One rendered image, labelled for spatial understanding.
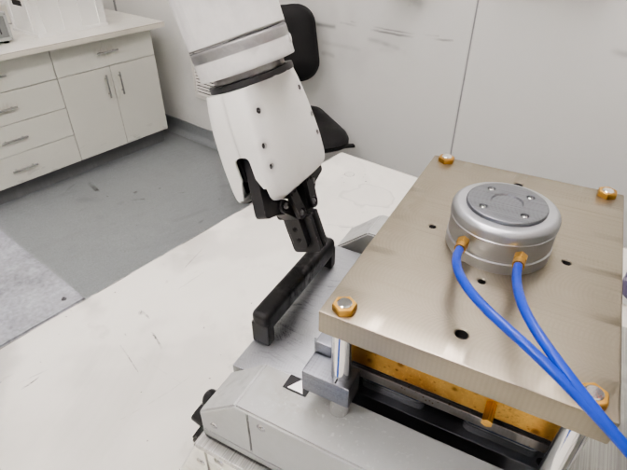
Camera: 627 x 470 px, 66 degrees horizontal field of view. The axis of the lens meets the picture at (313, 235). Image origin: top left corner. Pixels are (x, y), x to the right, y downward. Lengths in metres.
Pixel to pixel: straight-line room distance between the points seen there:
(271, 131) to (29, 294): 0.70
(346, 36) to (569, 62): 0.94
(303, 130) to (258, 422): 0.25
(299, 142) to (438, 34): 1.70
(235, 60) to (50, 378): 0.59
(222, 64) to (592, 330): 0.32
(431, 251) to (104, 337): 0.61
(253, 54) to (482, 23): 1.68
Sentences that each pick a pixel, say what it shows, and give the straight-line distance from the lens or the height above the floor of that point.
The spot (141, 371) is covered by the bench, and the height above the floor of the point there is 0.75.
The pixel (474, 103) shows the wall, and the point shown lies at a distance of 2.10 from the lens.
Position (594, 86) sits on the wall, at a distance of 1.96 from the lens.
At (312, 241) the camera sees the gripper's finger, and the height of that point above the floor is 1.06.
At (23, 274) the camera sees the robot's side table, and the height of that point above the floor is 0.75.
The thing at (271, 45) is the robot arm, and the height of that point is 1.24.
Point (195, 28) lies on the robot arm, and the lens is 0.41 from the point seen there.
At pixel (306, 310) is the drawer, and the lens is 0.53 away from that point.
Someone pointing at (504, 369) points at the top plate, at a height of 1.11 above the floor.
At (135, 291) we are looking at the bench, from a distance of 0.94.
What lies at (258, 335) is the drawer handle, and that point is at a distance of 0.49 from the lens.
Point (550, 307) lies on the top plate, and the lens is 0.37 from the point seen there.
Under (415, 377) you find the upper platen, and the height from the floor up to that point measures 1.04.
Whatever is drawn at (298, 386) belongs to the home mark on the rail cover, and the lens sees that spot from 0.42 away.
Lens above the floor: 1.34
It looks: 35 degrees down
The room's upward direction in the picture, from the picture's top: straight up
